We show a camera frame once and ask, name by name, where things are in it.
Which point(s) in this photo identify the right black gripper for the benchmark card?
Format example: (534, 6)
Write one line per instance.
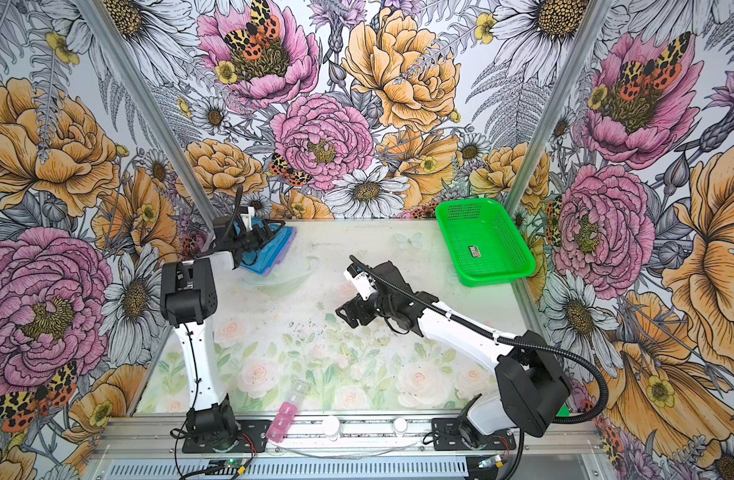
(350, 306)

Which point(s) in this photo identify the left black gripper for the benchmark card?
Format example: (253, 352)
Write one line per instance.
(262, 236)

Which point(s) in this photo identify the light blue t shirt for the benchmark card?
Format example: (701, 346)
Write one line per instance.
(268, 249)

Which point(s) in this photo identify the green plastic basket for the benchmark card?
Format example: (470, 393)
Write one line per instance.
(485, 246)

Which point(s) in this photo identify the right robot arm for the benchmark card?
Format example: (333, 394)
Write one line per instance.
(531, 385)

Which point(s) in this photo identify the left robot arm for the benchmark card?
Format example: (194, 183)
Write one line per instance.
(189, 300)

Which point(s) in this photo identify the white bottle cap right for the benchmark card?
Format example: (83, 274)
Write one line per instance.
(400, 426)

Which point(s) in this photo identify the white bottle cap left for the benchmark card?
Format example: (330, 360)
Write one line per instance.
(331, 427)

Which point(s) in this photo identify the pink clear plastic bottle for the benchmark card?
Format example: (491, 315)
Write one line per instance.
(287, 412)

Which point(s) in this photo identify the white bottle green cap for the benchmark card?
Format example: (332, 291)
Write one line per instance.
(564, 412)

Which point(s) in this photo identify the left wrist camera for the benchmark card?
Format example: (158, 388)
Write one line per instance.
(246, 215)

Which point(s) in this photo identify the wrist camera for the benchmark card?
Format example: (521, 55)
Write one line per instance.
(361, 281)
(246, 215)

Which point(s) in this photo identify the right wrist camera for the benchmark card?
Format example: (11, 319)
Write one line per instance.
(361, 281)

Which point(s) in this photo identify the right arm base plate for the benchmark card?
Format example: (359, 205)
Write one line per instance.
(446, 436)

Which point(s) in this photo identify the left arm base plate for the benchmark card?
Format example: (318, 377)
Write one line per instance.
(251, 436)

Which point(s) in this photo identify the aluminium front rail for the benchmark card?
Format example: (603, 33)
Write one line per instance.
(362, 434)

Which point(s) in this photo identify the left aluminium corner post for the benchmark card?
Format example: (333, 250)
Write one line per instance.
(121, 57)

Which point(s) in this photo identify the aluminium corner post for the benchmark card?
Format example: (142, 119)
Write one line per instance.
(121, 57)
(589, 31)

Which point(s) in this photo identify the right aluminium corner post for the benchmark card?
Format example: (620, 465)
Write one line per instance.
(589, 31)

